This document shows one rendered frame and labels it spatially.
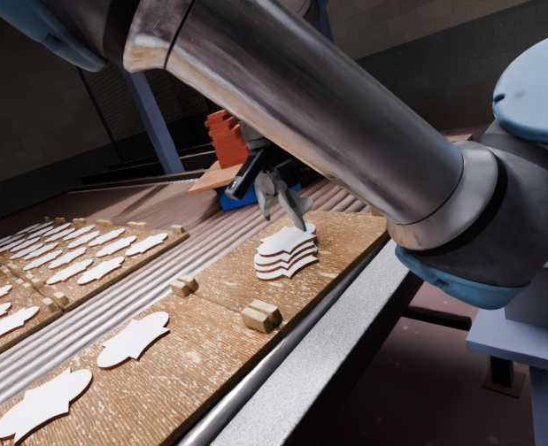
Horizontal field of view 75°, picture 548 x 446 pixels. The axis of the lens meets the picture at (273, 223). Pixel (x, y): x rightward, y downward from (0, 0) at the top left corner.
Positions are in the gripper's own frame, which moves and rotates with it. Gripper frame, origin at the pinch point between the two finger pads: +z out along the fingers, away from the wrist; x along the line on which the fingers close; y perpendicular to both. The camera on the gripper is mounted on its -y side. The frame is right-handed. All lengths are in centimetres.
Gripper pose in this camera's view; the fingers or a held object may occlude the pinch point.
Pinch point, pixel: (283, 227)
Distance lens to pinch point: 78.4
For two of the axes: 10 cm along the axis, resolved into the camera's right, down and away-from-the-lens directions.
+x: -5.1, -1.5, 8.4
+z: 3.0, 8.9, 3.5
